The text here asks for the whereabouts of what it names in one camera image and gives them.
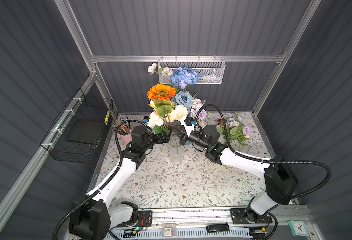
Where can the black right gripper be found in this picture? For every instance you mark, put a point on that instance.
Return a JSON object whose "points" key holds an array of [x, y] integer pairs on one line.
{"points": [[183, 135]]}

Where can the cream peony flower stem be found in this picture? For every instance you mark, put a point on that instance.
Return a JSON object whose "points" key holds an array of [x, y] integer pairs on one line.
{"points": [[176, 114]]}

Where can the clear ribbed glass vase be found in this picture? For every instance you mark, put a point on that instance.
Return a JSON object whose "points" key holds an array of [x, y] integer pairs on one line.
{"points": [[176, 153]]}

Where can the dusty blue rose bunch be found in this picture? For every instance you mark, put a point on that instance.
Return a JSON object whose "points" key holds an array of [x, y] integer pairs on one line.
{"points": [[184, 98]]}

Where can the orange sunflower stem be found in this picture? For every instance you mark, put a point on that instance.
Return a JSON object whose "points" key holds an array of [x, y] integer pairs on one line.
{"points": [[161, 92]]}

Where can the blue hydrangea flower stem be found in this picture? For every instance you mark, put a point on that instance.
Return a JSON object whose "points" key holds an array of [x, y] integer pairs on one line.
{"points": [[184, 77]]}

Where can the white rose stem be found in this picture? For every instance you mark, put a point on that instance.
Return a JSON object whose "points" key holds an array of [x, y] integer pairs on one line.
{"points": [[164, 73]]}

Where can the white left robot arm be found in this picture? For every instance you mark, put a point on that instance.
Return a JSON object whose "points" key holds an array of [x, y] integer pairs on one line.
{"points": [[90, 218]]}

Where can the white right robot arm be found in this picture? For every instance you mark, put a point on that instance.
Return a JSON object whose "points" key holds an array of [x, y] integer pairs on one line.
{"points": [[280, 182]]}

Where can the pink pencil cup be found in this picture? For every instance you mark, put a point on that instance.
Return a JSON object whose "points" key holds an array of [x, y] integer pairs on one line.
{"points": [[126, 139]]}

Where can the coloured pencils bundle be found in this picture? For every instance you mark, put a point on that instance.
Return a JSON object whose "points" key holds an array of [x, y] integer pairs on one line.
{"points": [[122, 129]]}

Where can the floral patterned table mat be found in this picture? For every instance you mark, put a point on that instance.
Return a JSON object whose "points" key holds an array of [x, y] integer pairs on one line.
{"points": [[195, 182]]}

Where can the green sprig flower bunch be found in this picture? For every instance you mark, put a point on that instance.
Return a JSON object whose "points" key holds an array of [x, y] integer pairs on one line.
{"points": [[234, 130]]}

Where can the clear small parts box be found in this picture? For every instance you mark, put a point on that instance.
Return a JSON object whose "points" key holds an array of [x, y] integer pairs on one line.
{"points": [[169, 230]]}

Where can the black remote device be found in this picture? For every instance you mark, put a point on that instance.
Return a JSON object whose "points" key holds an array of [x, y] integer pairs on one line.
{"points": [[215, 228]]}

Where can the teal small clock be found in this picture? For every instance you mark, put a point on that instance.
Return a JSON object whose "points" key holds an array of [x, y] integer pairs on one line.
{"points": [[298, 228]]}

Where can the white wire mesh basket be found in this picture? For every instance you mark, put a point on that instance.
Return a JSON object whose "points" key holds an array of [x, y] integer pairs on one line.
{"points": [[211, 69]]}

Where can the black wire wall basket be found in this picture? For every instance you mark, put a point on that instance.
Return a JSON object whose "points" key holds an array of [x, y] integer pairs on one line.
{"points": [[81, 130]]}

